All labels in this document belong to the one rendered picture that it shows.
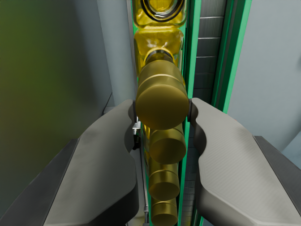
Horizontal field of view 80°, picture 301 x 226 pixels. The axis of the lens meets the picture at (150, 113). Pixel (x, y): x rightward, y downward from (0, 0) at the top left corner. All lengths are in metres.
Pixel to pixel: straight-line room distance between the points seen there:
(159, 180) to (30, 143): 0.13
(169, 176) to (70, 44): 0.21
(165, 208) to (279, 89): 0.56
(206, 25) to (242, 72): 0.25
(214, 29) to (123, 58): 0.26
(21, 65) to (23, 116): 0.04
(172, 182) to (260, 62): 0.50
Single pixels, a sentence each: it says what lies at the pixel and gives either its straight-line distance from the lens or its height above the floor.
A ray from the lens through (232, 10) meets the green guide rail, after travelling 0.39.
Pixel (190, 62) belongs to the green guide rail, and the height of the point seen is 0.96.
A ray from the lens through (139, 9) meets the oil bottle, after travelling 0.19.
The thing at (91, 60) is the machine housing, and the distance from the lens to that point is 0.44.
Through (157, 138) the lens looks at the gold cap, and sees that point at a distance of 0.16.
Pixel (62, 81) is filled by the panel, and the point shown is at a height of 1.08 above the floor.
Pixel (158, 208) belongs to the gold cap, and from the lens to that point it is 0.25.
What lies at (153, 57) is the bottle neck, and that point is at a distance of 0.17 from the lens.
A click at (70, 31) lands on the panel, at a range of 0.29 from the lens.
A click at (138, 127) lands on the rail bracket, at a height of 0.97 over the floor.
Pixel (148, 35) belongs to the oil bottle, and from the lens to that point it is 0.20.
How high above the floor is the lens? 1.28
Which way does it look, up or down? 57 degrees down
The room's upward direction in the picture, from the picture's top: 178 degrees counter-clockwise
